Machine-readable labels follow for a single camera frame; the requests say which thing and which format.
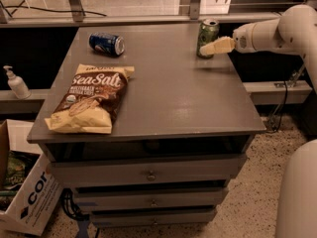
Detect bottom grey drawer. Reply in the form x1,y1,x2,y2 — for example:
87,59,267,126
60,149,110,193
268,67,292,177
90,208,216,228

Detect grey drawer cabinet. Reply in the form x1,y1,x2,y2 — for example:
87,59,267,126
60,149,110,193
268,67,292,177
28,24,264,218

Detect white cardboard box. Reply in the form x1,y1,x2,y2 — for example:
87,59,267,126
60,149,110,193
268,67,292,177
0,119,62,236

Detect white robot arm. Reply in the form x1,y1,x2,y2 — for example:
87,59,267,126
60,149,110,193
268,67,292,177
199,4,317,238

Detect black cables under cabinet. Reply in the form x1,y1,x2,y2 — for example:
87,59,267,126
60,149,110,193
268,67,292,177
60,188,91,223

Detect grey drawer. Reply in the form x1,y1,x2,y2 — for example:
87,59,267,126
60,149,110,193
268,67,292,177
90,208,216,228
74,187,228,212
48,154,247,187

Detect black floor cable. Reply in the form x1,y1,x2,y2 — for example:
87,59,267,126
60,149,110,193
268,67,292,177
0,0,108,18

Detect green bag in box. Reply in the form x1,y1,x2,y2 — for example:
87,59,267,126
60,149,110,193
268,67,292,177
0,151,39,211

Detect top grey drawer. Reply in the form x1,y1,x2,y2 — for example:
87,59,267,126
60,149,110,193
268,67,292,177
48,154,247,187

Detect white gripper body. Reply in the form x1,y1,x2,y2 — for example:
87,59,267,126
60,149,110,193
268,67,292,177
233,24,255,54

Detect sea salt chips bag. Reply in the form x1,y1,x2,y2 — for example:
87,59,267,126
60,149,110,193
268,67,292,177
45,64,135,134

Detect middle grey drawer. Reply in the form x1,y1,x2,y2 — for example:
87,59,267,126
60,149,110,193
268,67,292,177
74,187,228,212

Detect green soda can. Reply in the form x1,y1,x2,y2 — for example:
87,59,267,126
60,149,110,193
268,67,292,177
196,19,220,59

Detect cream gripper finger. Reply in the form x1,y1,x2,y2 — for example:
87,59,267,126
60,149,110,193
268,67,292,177
200,37,235,56

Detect blue pepsi can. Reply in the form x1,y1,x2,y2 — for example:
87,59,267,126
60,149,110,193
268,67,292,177
89,32,125,57

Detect white pump bottle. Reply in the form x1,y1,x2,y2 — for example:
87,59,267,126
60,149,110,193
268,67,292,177
3,65,31,99

